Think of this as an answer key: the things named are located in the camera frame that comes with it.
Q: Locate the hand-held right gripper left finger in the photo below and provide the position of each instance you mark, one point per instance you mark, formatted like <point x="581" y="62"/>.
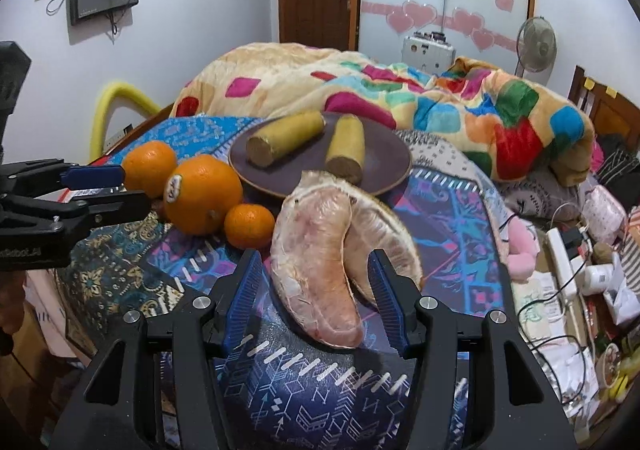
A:
<point x="244" y="297"/>

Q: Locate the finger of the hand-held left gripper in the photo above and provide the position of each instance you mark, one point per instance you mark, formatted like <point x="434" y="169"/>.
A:
<point x="95" y="175"/>
<point x="120" y="207"/>

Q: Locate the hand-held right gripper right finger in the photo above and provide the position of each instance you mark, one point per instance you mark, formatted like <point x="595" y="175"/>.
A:
<point x="389" y="302"/>

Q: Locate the large peeled pomelo segment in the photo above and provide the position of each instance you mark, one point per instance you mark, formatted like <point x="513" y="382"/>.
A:
<point x="315" y="270"/>

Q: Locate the medium orange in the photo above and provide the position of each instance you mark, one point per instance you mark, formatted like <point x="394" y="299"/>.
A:
<point x="150" y="163"/>

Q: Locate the small orange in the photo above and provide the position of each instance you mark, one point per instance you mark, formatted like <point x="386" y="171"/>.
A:
<point x="250" y="226"/>

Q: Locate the yellow foam tube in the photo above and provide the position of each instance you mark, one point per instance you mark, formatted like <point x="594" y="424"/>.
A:
<point x="107" y="100"/>

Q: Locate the small peeled pomelo segment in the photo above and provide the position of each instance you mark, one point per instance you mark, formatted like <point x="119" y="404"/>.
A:
<point x="387" y="225"/>

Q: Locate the large orange with sticker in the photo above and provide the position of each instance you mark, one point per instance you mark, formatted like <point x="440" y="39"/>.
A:
<point x="210" y="195"/>

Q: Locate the brown round plate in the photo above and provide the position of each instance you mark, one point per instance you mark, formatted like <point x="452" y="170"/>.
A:
<point x="300" y="168"/>

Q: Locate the pink plush toy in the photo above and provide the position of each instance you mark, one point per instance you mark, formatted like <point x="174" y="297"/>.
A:
<point x="522" y="250"/>

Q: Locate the right banana piece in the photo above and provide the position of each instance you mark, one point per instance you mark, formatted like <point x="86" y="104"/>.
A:
<point x="345" y="150"/>

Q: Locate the banana piece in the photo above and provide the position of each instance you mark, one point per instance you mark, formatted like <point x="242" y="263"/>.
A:
<point x="345" y="150"/>
<point x="285" y="138"/>

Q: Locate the left banana piece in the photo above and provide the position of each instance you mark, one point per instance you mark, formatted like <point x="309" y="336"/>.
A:
<point x="285" y="138"/>

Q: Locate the white power strip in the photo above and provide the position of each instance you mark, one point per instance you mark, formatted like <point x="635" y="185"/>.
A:
<point x="562" y="260"/>

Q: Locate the grey printed pillow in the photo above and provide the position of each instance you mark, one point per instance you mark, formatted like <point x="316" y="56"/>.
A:
<point x="530" y="190"/>

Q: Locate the colourful patchwork blanket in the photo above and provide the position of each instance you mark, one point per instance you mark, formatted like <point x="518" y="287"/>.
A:
<point x="450" y="105"/>

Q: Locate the white jar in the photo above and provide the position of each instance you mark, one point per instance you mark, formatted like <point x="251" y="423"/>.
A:
<point x="600" y="277"/>

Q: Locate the pink patterned bag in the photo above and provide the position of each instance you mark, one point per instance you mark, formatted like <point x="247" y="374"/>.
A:
<point x="605" y="212"/>

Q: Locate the white hard case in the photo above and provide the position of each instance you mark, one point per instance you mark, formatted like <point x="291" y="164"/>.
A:
<point x="427" y="53"/>

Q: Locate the striped dark cloth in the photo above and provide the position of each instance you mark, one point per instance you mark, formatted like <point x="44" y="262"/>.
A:
<point x="615" y="165"/>

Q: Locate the wooden headboard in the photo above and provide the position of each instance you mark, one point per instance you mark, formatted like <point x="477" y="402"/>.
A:
<point x="610" y="110"/>

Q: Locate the standing electric fan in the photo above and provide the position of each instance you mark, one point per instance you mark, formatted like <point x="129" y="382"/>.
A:
<point x="537" y="43"/>

